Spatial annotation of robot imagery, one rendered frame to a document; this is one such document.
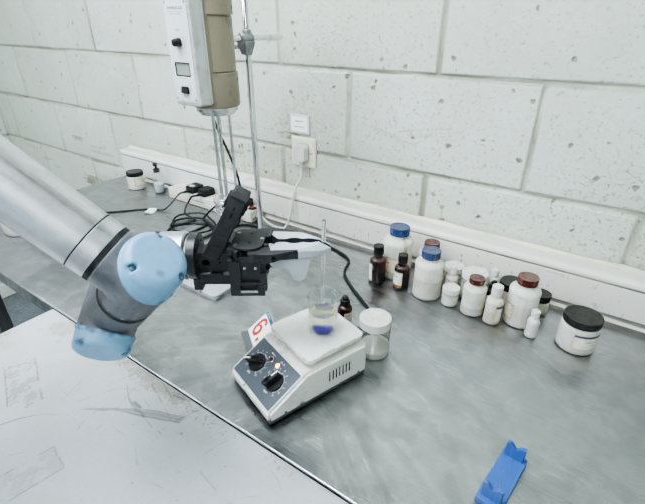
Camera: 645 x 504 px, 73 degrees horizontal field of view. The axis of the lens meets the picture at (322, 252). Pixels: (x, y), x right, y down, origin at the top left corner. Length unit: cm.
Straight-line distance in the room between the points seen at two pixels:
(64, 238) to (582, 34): 89
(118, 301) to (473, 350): 63
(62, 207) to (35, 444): 41
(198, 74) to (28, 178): 49
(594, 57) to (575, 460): 68
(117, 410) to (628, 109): 103
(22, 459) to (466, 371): 71
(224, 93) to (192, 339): 51
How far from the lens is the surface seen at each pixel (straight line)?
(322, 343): 73
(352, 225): 120
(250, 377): 76
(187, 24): 95
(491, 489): 67
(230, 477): 69
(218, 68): 98
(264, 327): 87
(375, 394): 78
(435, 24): 106
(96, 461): 76
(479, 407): 80
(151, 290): 51
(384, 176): 116
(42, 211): 54
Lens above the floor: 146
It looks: 28 degrees down
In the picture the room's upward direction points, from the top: straight up
